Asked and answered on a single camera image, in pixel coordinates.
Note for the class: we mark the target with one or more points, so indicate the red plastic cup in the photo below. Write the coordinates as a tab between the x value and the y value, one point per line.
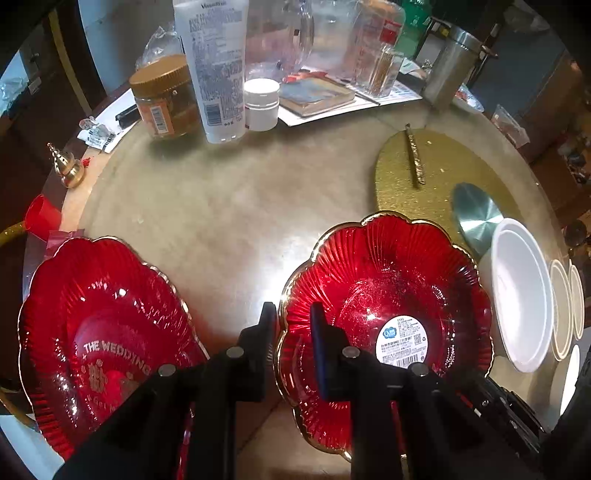
41	217

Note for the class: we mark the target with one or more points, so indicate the person's right forearm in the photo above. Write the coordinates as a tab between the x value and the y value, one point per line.
570	443

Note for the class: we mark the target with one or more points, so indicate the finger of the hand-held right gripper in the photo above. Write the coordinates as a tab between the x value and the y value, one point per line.
485	399

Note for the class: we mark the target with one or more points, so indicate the gold glitter round mat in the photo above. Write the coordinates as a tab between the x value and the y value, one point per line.
443	161

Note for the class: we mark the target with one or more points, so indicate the crumpled clear plastic bag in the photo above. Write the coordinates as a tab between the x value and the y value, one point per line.
159	46

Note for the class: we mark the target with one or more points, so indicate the gold gourd ornament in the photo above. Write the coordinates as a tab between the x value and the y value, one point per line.
69	170

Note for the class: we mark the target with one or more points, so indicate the white sachet packet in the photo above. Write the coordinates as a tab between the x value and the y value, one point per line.
99	134

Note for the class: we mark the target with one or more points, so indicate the gold patterned stick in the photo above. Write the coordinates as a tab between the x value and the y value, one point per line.
415	154

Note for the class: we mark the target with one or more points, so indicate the large white foam bowl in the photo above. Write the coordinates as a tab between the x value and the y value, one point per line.
521	295

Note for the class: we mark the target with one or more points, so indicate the green plastic bottle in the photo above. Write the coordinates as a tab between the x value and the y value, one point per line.
415	27

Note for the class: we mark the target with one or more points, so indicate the small cream bowl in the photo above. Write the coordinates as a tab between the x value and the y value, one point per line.
559	304
577	300

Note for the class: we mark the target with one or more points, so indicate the clear glass mug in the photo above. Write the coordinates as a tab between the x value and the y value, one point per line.
277	37

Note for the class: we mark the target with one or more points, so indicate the small plastic bag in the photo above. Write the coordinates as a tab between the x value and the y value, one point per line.
510	124

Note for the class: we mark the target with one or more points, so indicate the clear toothpick container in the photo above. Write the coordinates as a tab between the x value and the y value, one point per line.
382	69

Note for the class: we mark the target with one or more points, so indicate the white paper sheet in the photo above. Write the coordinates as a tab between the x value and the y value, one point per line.
122	99

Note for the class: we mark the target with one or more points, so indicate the small white jar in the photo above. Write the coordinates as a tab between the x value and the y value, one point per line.
262	106

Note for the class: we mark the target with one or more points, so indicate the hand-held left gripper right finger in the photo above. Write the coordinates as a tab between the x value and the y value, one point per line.
319	337

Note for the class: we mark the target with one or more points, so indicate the red plate with white sticker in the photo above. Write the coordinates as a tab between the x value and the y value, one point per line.
392	277

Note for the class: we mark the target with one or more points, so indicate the worn hardcover book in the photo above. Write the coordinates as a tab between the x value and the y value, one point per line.
316	94

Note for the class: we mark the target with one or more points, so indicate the clear bag with red label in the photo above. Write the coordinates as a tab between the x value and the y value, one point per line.
376	25

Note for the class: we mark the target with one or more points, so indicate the peanut butter jar gold lid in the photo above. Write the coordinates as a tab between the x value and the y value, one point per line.
164	101

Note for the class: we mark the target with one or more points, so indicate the black rectangular case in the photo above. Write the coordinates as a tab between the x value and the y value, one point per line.
127	115

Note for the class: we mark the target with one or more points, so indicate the red plate with gold print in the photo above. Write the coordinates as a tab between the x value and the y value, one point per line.
101	295

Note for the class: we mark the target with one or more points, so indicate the white lotion tube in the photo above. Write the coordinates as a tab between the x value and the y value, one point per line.
217	69

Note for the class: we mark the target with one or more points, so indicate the silver metal disc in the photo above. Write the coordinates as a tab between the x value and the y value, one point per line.
478	217

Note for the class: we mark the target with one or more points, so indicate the printed paper sheets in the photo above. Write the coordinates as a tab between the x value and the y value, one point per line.
397	94

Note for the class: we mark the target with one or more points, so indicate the stainless steel thermos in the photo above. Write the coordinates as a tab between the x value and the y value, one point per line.
450	64

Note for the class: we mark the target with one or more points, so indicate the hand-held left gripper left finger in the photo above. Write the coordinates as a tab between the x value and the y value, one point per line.
268	327

